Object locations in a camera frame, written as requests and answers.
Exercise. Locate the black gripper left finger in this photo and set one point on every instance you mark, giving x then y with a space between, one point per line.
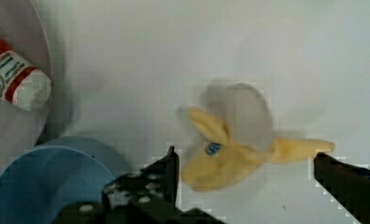
146 197

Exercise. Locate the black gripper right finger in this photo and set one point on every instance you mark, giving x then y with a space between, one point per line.
348 184

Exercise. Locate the plush peeled banana toy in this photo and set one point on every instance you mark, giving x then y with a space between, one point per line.
240 142

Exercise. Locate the blue cup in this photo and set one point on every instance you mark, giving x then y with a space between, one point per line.
38 184

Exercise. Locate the red ketchup bottle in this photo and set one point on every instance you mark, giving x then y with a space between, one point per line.
21 83

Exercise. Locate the grey round plate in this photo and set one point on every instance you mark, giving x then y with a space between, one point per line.
21 28

